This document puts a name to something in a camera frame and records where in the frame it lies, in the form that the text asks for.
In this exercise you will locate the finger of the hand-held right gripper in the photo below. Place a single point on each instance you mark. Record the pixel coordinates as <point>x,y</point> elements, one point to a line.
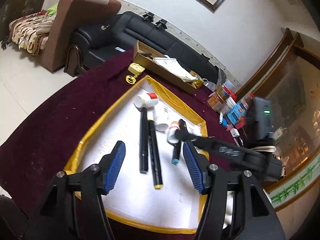
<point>212,145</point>

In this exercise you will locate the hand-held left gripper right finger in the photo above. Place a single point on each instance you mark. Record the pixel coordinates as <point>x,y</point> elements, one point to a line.
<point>193,165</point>

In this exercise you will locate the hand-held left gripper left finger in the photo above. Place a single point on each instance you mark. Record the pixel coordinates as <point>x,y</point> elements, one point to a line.
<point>115,167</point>

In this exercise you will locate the black marker teal cap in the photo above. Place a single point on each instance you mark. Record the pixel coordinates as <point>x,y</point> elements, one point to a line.
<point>176,152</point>

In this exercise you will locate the gold-edged tray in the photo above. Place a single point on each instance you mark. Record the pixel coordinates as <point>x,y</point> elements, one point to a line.
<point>130,200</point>

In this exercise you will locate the white glue bottle orange cap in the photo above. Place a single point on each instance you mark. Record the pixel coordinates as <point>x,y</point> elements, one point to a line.
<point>172,133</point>

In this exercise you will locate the black marker dark blue cap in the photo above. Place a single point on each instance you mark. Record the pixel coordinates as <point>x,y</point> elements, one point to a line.
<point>143,142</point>

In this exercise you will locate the black marker yellow end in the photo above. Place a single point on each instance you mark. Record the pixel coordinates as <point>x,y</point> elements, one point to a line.
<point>155,160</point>

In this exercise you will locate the white glue bottle printed text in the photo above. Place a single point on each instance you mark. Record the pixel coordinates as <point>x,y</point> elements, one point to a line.
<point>160,115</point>

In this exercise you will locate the white glue bottle red label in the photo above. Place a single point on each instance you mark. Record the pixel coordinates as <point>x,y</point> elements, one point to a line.
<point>143,100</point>

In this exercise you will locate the white charger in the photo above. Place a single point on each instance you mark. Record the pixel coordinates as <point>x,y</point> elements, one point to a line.
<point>234,133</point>

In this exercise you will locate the blue cartoon snack tub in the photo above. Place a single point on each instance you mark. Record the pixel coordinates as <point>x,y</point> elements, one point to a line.
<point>236,115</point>

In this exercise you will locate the red lid plastic jar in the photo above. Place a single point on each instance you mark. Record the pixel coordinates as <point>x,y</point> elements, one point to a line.
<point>228,100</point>

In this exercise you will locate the clear jar orange label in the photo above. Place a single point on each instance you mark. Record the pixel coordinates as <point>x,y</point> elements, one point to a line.
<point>215,102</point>

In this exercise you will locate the wooden cabinet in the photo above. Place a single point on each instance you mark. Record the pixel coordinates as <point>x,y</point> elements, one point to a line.
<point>295,92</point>

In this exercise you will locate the dark velvet tablecloth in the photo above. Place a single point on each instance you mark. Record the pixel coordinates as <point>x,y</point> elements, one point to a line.
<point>62,110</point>

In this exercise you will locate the open cardboard box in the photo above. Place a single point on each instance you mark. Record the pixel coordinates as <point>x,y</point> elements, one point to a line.
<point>162,73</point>

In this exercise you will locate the stack of papers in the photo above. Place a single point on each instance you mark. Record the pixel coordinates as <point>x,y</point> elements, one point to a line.
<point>172,66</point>

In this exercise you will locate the black clip stand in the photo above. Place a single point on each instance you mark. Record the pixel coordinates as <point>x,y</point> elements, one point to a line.
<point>161,23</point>
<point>147,17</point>

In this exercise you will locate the black leather sofa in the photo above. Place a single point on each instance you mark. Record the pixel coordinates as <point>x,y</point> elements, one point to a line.
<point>140,32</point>

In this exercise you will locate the floral blanket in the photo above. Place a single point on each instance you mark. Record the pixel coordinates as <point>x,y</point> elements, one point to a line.
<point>30,32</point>

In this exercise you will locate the brown sofa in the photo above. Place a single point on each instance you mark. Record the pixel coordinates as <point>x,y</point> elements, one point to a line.
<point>75,7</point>

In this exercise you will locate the green cloth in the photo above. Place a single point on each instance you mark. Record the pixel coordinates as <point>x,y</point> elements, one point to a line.
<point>53,9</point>

